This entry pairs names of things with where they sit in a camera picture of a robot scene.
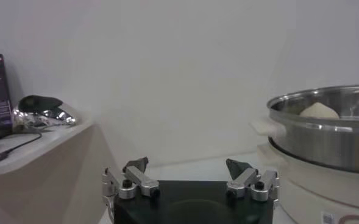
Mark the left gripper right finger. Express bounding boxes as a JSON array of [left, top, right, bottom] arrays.
[[225, 158, 281, 203]]

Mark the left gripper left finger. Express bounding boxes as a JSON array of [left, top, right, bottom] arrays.
[[102, 156, 162, 200]]

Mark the black desk cable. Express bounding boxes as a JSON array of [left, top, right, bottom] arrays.
[[0, 130, 43, 170]]

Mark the steel perforated steamer basket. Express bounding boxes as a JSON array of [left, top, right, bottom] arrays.
[[266, 84, 359, 176]]

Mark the white electric cooker base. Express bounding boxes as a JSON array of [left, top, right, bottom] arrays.
[[249, 120, 359, 224]]

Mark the white steamed baozi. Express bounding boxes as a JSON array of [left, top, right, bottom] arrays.
[[299, 102, 341, 120]]

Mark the chrome and black device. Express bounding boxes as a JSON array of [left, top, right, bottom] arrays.
[[12, 95, 77, 132]]

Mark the white side desk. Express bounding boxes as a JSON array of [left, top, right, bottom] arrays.
[[0, 120, 128, 224]]

